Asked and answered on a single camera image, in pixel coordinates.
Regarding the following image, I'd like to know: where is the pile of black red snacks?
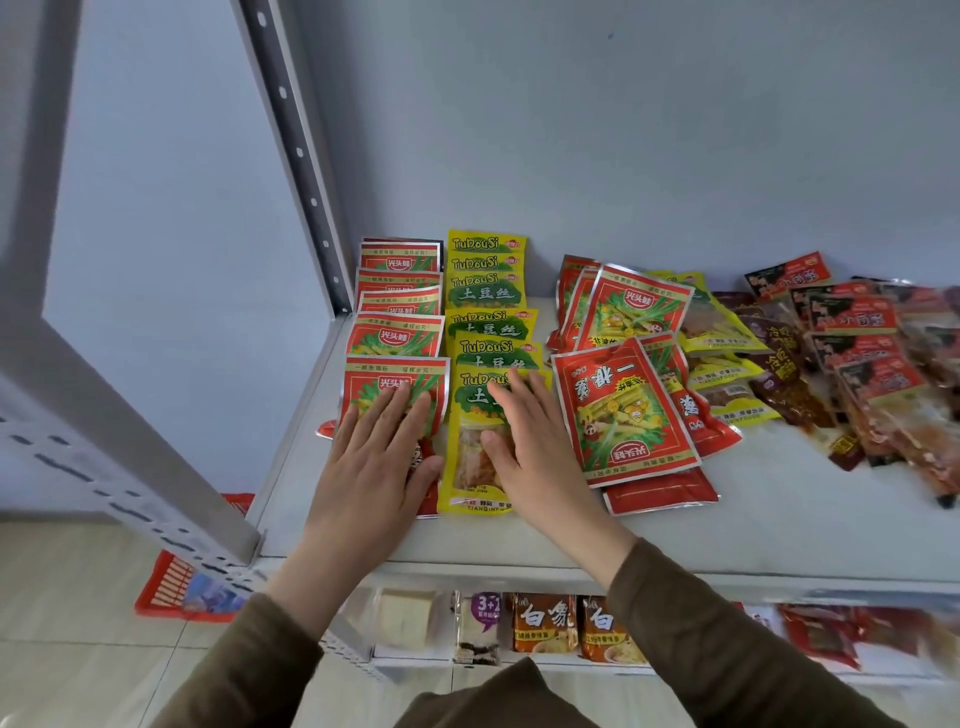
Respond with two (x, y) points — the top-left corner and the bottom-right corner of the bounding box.
(744, 252), (960, 510)

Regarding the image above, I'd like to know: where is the person's right hand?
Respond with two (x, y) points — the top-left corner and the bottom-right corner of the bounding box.
(479, 368), (639, 592)

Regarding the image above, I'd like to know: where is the pile of red snack packets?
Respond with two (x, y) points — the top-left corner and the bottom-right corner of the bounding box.
(547, 254), (744, 517)

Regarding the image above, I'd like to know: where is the blue item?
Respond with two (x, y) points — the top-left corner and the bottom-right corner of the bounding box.
(183, 573), (249, 616)

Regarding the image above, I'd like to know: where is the person's right forearm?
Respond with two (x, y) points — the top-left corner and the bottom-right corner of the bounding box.
(605, 539), (905, 728)

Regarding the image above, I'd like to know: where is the white purple snack packet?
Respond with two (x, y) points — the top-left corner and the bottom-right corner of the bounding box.
(453, 592), (502, 667)

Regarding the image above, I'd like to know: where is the person's left hand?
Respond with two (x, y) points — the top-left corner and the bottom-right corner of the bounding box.
(266, 382), (445, 643)

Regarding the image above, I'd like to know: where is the yellow green snack packet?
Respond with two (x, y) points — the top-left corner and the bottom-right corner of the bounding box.
(447, 230), (529, 258)
(447, 253), (526, 275)
(444, 307), (540, 340)
(438, 367), (556, 517)
(447, 269), (524, 310)
(453, 337), (545, 373)

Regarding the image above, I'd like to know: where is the red plastic basket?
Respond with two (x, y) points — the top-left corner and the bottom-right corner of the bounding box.
(134, 493), (256, 624)

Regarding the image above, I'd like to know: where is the row of dark red snacks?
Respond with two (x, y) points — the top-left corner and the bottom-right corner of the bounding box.
(779, 603), (939, 673)

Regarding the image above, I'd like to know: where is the white metal shelf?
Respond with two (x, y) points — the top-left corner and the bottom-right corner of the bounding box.
(0, 0), (960, 728)

